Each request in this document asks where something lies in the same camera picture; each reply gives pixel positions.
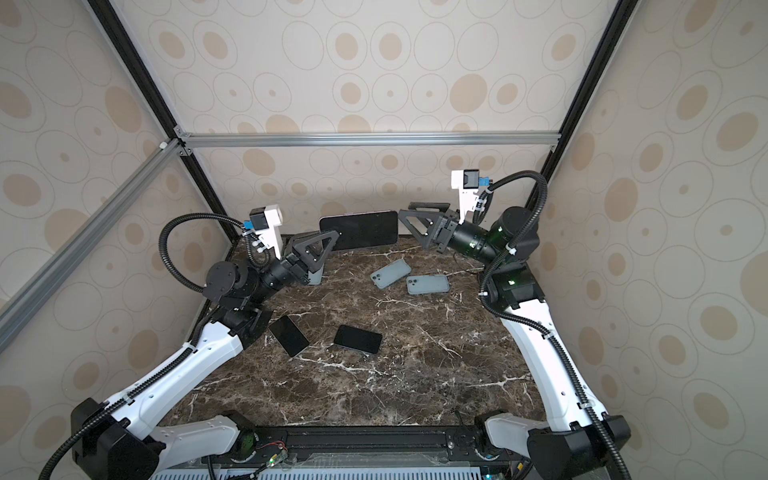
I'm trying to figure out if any light blue case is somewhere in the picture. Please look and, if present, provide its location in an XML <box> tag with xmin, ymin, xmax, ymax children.
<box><xmin>406</xmin><ymin>275</ymin><xmax>450</xmax><ymax>295</ymax></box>
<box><xmin>308</xmin><ymin>267</ymin><xmax>324</xmax><ymax>286</ymax></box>
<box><xmin>370</xmin><ymin>259</ymin><xmax>412</xmax><ymax>289</ymax></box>

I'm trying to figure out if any pink phone black screen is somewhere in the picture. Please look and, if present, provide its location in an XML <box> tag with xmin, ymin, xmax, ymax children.
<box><xmin>319</xmin><ymin>210</ymin><xmax>399</xmax><ymax>251</ymax></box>

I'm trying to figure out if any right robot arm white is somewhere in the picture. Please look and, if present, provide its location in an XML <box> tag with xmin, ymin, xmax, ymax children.
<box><xmin>398</xmin><ymin>170</ymin><xmax>631</xmax><ymax>479</ymax></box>

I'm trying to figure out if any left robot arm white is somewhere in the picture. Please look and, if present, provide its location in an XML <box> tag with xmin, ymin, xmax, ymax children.
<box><xmin>39</xmin><ymin>208</ymin><xmax>340</xmax><ymax>479</ymax></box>

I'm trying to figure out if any blue phone black screen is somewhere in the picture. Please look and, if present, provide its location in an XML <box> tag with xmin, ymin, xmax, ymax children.
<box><xmin>333</xmin><ymin>325</ymin><xmax>383</xmax><ymax>355</ymax></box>

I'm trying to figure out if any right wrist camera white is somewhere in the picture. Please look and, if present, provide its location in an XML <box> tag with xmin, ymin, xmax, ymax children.
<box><xmin>450</xmin><ymin>169</ymin><xmax>490</xmax><ymax>224</ymax></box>

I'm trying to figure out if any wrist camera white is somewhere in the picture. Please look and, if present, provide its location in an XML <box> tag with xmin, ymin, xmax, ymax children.
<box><xmin>450</xmin><ymin>169</ymin><xmax>490</xmax><ymax>224</ymax></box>
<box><xmin>243</xmin><ymin>204</ymin><xmax>283</xmax><ymax>259</ymax></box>

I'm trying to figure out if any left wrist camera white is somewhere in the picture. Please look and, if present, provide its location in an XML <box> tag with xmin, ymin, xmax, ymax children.
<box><xmin>243</xmin><ymin>204</ymin><xmax>283</xmax><ymax>259</ymax></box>

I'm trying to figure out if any silver aluminium rail back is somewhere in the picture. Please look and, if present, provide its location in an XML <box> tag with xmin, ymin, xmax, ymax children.
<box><xmin>181</xmin><ymin>131</ymin><xmax>561</xmax><ymax>148</ymax></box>

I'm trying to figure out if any silver aluminium rail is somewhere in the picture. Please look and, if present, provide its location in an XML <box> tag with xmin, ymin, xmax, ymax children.
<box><xmin>1</xmin><ymin>139</ymin><xmax>181</xmax><ymax>350</ymax></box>
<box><xmin>181</xmin><ymin>131</ymin><xmax>561</xmax><ymax>148</ymax></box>

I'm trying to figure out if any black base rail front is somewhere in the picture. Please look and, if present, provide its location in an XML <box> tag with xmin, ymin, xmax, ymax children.
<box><xmin>154</xmin><ymin>424</ymin><xmax>533</xmax><ymax>479</ymax></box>

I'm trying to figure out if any silver aluminium rail left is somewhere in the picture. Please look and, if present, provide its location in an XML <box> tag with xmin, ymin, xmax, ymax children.
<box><xmin>1</xmin><ymin>139</ymin><xmax>181</xmax><ymax>350</ymax></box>

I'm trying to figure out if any black corner frame post right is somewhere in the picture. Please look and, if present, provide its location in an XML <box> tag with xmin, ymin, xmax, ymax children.
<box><xmin>540</xmin><ymin>0</ymin><xmax>639</xmax><ymax>183</ymax></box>

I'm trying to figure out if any black corner frame post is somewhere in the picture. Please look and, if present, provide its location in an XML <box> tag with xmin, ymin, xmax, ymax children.
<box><xmin>540</xmin><ymin>0</ymin><xmax>639</xmax><ymax>183</ymax></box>
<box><xmin>84</xmin><ymin>0</ymin><xmax>228</xmax><ymax>216</ymax></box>

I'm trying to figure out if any black corner frame post left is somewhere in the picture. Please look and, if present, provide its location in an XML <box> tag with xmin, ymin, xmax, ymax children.
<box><xmin>84</xmin><ymin>0</ymin><xmax>228</xmax><ymax>216</ymax></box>

